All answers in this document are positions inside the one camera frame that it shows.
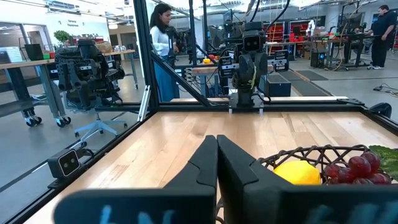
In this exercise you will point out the grey office chair base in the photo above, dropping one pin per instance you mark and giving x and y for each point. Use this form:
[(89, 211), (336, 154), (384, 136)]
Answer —
[(99, 124)]

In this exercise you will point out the black floor box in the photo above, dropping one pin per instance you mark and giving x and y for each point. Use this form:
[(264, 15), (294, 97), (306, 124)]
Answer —
[(280, 85)]

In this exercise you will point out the silver frame brace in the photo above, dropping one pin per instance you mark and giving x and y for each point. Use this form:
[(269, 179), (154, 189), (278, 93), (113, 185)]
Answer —
[(144, 102)]

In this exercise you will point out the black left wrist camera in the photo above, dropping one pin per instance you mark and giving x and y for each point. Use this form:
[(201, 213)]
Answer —
[(252, 42)]

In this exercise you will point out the black floor mat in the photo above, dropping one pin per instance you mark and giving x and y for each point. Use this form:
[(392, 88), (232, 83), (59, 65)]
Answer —
[(311, 87)]

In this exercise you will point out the black background robot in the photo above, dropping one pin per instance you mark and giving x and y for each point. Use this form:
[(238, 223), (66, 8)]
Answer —
[(87, 73)]

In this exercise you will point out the wooden background table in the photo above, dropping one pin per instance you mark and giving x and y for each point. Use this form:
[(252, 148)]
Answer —
[(121, 53)]

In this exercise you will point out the wooden rolling table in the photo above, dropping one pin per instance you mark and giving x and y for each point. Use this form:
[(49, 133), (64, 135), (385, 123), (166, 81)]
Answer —
[(28, 65)]

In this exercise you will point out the black upright frame post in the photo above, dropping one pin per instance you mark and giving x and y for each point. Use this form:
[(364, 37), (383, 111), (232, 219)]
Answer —
[(146, 53)]

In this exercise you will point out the person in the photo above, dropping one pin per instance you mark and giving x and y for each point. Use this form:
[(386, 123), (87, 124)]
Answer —
[(382, 34), (163, 46)]

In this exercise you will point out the red grape bunch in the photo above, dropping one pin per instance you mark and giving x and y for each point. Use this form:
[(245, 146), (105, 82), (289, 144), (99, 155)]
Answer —
[(359, 168)]

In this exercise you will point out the black corner bracket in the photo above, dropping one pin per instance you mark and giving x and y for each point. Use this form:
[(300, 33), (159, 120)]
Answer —
[(381, 109)]

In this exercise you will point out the black table-level camera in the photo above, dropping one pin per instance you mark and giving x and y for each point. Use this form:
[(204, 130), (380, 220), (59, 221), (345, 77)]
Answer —
[(63, 163)]

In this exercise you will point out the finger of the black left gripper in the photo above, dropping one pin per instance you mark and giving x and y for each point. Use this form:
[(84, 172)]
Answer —
[(247, 70), (261, 63)]

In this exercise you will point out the green potted plant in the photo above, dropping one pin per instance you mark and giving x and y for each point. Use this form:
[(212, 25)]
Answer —
[(61, 35)]

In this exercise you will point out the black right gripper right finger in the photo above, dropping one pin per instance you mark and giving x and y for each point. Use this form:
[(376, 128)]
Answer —
[(239, 180)]

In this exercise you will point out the black diagonal frame brace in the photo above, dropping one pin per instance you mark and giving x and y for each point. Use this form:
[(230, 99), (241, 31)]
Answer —
[(183, 81)]

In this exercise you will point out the yellow lemon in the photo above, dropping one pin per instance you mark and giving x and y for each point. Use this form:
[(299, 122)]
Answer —
[(297, 172)]

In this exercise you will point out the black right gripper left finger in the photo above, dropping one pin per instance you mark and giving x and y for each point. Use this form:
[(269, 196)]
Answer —
[(199, 174)]

